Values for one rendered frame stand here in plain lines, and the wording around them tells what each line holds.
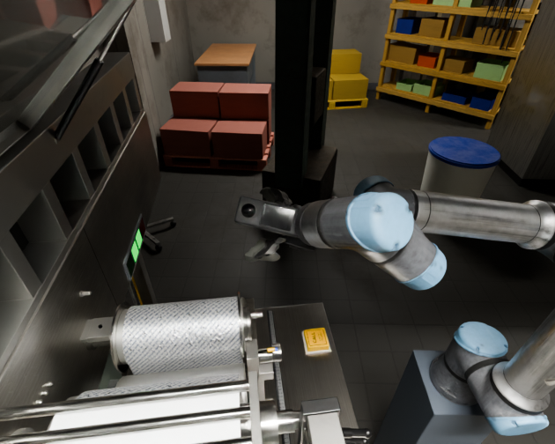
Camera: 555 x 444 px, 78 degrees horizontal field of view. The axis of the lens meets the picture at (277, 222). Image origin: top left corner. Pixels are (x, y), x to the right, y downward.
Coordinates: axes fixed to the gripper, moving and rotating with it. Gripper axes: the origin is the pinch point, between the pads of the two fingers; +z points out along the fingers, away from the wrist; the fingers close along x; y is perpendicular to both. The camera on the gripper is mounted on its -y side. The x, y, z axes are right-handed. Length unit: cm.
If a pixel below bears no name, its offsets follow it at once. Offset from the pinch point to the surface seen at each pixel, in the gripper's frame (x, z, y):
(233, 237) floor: 17, 211, 87
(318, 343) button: -27, 25, 45
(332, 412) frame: -25.0, -28.5, 4.1
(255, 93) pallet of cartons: 184, 272, 97
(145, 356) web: -31.0, 11.1, -10.8
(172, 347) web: -28.1, 8.3, -6.8
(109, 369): -40, 31, -13
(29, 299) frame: -22.2, 7.0, -33.0
